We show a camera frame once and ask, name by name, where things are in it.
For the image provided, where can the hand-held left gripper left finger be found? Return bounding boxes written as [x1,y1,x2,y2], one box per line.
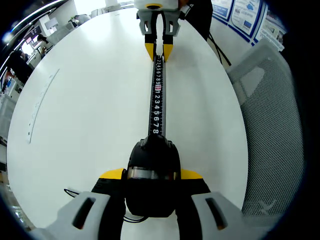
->
[28,167,127,240]

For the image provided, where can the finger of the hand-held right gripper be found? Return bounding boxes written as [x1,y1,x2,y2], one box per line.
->
[136,11,159,62]
[161,11,182,63]

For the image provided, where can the long white flat strip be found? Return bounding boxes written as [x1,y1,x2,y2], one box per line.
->
[25,68,61,145]

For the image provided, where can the clear storage boxes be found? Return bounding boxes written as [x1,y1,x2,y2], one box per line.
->
[0,94,16,141]

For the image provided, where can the black tape measure with blade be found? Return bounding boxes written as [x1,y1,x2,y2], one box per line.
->
[63,54,182,224]

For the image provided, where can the blue framed wall posters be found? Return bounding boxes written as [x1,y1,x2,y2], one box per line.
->
[211,0,287,52]

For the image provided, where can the person's body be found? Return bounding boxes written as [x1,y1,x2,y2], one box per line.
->
[186,0,214,42]

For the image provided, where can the white mesh office chair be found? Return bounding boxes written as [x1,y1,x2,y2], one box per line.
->
[225,38,305,227]

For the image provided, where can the black cable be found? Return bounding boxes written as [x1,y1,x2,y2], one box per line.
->
[207,31,233,67]

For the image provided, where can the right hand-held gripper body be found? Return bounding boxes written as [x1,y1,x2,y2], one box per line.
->
[133,0,181,12]

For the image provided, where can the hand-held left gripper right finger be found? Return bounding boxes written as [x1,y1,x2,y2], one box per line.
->
[174,168,271,240]

